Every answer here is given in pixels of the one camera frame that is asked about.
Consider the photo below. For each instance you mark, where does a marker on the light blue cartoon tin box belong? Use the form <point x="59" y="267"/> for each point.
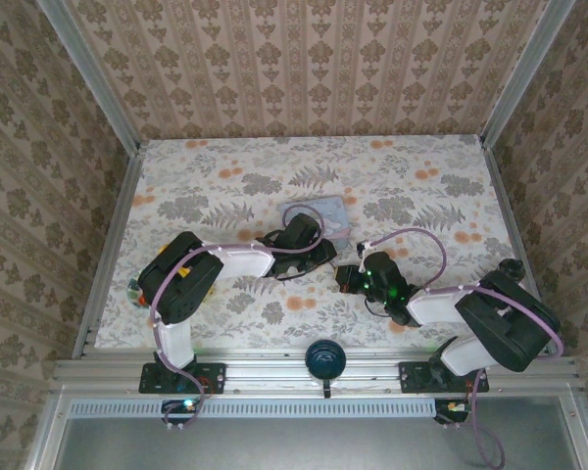
<point x="335" y="215"/>

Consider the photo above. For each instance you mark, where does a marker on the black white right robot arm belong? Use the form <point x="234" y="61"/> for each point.
<point x="509" y="323"/>

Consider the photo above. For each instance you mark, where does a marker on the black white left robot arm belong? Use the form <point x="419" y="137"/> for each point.
<point x="181" y="289"/>

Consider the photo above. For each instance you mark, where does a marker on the floral table cover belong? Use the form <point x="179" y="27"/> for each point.
<point x="274" y="171"/>

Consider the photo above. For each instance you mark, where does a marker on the dark blue round dome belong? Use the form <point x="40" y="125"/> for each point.
<point x="325" y="359"/>

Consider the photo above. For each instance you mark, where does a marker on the right controller board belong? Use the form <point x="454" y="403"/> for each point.
<point x="451" y="408"/>

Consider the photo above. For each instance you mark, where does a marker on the controller board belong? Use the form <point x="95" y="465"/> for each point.
<point x="181" y="406"/>
<point x="451" y="408"/>

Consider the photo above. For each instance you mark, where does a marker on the colourful small toy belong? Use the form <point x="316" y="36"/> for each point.
<point x="134" y="291"/>

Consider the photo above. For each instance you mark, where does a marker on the grey metal sheet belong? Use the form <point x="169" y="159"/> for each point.
<point x="299" y="445"/>

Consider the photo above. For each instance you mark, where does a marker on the left controller board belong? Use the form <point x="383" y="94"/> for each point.
<point x="181" y="406"/>

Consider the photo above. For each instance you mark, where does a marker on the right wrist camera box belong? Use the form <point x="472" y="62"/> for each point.
<point x="348" y="279"/>

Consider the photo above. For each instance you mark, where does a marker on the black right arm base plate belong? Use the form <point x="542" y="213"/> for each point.
<point x="414" y="377"/>

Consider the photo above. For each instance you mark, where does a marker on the aluminium front frame rail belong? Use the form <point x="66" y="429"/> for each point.
<point x="264" y="377"/>

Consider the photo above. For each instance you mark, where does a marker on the aluminium right table rail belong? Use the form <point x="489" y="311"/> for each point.
<point x="502" y="196"/>

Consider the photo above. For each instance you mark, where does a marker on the aluminium table rail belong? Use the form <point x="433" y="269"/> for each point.
<point x="502" y="196"/>
<point x="122" y="196"/>

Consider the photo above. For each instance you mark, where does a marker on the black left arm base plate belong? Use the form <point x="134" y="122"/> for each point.
<point x="210" y="377"/>

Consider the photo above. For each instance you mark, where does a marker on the aluminium left table rail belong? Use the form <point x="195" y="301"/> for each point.
<point x="122" y="196"/>

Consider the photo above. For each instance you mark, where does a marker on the aluminium lower right rail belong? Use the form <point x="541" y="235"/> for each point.
<point x="580" y="431"/>

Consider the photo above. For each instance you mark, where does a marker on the aluminium right corner post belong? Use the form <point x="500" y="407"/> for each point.
<point x="524" y="73"/>

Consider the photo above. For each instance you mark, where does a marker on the aluminium corner post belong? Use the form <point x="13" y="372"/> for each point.
<point x="524" y="73"/>
<point x="88" y="73"/>

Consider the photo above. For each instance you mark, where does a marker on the aluminium left corner post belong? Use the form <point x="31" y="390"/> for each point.
<point x="88" y="73"/>

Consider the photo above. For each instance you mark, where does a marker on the aluminium lower left rail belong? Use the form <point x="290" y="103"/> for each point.
<point x="49" y="431"/>

